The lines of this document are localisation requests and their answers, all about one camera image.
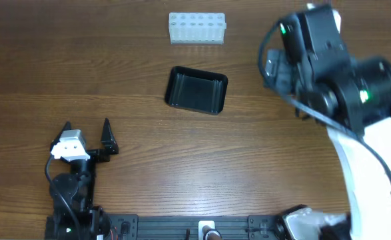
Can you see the mounting rail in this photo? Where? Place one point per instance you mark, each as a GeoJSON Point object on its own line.
{"type": "Point", "coordinates": [168, 228]}

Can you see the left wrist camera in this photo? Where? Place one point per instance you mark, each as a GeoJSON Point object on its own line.
{"type": "Point", "coordinates": [70, 145]}

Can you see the black tray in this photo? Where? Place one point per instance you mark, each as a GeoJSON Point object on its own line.
{"type": "Point", "coordinates": [198, 91]}

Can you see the white test tube rack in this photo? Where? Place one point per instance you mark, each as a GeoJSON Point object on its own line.
{"type": "Point", "coordinates": [196, 30]}

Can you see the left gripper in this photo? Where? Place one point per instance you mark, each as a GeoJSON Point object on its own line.
{"type": "Point", "coordinates": [99, 155]}

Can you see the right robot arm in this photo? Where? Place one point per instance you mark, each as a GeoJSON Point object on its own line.
{"type": "Point", "coordinates": [328, 56]}

